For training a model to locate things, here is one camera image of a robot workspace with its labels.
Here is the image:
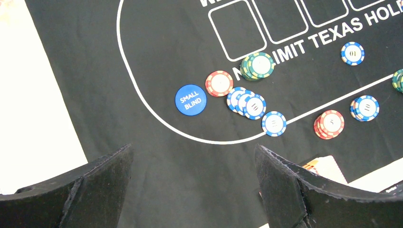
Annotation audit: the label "black poker table mat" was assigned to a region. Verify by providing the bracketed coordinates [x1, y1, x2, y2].
[26, 0, 403, 228]

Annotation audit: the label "red chips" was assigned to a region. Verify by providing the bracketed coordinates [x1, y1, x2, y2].
[205, 70, 233, 97]

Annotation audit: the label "green poker chip stack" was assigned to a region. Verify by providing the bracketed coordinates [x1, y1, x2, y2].
[392, 69, 403, 93]

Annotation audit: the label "red poker chip stack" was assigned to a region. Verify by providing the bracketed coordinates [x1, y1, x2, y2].
[314, 110, 345, 140]

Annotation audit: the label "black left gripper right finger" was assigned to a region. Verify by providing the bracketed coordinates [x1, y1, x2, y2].
[254, 145, 403, 228]

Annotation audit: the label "blue chips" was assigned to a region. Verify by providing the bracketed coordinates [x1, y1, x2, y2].
[227, 87, 287, 137]

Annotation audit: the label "green chips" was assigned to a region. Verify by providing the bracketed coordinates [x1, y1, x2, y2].
[240, 52, 276, 81]

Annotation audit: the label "blue poker chip stack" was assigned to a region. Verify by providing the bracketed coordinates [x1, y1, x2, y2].
[350, 95, 380, 122]

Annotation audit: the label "blue small blind button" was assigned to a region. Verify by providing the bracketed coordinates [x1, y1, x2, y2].
[175, 84, 207, 116]

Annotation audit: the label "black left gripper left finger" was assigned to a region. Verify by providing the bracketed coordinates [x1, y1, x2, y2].
[0, 144, 134, 228]

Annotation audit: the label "lone blue chip mid-table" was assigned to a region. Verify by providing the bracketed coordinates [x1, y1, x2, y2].
[340, 42, 365, 66]

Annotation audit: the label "red playing card box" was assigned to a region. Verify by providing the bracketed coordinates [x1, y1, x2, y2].
[302, 155, 347, 185]

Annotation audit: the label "aluminium mounting rail frame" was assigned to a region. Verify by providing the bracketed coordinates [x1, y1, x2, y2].
[381, 181, 403, 197]

